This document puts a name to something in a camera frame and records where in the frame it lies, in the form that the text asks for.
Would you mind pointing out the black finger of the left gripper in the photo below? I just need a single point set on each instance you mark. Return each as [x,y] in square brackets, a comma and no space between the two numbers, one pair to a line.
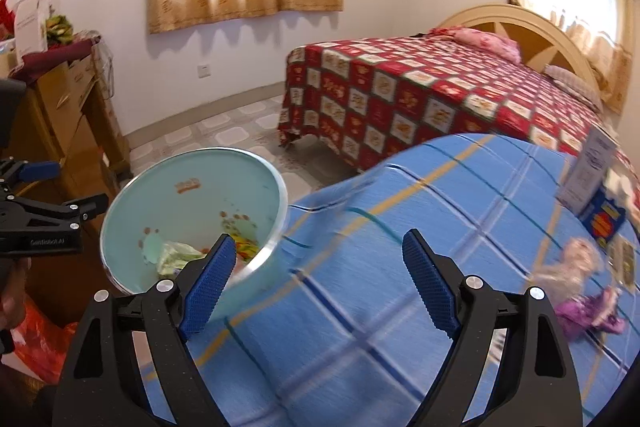
[37,229]
[35,170]

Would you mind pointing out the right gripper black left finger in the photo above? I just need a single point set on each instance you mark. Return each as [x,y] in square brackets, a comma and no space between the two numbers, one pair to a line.
[101,383]

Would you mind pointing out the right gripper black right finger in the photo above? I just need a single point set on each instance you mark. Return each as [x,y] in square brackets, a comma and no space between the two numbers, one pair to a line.
[536,382]

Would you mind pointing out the yellow tissue plastic bag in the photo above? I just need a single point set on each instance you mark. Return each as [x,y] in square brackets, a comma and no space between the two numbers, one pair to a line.
[166,257]

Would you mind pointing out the yellow wrapper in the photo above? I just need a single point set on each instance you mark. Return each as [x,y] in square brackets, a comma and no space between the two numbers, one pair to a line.
[245,249]

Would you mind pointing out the light blue trash bin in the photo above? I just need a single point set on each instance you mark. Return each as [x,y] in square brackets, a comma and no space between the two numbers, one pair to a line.
[192,198]

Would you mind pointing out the person's left hand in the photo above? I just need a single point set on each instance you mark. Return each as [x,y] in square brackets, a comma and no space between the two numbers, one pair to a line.
[13,294]

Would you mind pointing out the wooden dresser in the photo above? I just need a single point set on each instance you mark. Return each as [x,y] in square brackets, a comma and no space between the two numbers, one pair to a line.
[67,116]

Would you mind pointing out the orange red plastic bag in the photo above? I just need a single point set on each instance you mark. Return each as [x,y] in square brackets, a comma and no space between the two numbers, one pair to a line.
[42,345]

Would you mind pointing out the white paper sign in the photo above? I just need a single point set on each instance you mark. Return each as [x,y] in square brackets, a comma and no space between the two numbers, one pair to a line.
[30,28]

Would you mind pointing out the purple pink crumpled wrapper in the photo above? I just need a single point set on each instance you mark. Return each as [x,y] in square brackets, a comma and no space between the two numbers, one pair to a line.
[564,283]

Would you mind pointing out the blue milk carton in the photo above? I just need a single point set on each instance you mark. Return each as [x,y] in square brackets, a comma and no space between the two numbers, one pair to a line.
[608,207]

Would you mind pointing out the blue plaid bedsheet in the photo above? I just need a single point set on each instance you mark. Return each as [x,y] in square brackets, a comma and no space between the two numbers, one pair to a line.
[343,339]

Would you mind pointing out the white tall carton box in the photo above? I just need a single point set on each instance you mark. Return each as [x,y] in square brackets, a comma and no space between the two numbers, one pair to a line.
[588,170]

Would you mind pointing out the grey striped pillow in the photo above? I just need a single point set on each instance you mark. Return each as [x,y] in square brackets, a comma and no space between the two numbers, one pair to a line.
[575,86]

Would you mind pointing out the red checkered bed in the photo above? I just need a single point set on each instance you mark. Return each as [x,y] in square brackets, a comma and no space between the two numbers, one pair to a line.
[369,99]

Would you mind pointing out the pink pillow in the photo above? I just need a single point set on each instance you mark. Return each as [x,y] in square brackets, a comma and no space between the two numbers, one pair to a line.
[487,41]

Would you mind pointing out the cream wooden headboard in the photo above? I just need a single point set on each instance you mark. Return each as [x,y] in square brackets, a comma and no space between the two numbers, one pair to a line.
[541,43]

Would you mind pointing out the wall socket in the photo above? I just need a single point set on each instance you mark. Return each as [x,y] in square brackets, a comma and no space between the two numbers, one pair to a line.
[203,70]

